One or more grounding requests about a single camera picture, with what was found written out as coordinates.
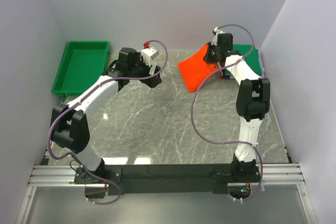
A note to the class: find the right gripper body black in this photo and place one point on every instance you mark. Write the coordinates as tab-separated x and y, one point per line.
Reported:
211	55

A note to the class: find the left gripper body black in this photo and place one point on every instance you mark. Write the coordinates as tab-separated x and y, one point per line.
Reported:
141	69

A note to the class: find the orange t shirt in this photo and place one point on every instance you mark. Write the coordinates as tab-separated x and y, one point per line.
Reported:
194	69

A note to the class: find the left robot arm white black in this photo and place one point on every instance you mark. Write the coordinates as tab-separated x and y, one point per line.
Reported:
69	122

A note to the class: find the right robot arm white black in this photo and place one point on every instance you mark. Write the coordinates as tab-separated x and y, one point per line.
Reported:
252	104

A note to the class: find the red blue folded t shirt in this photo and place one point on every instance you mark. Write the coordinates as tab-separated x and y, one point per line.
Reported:
227	74

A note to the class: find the green folded t shirt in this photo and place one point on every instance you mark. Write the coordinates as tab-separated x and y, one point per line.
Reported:
253	59

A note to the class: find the green plastic bin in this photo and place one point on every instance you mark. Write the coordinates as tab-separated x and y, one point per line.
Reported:
82	64

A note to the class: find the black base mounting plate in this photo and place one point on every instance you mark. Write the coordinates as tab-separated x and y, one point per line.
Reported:
179	178

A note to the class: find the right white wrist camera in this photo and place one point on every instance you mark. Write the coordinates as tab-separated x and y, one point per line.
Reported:
216	32

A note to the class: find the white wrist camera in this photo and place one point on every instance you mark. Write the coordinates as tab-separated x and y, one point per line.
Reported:
148	54
216	32

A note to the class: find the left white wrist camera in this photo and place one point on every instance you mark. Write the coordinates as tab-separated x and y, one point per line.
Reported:
148	54

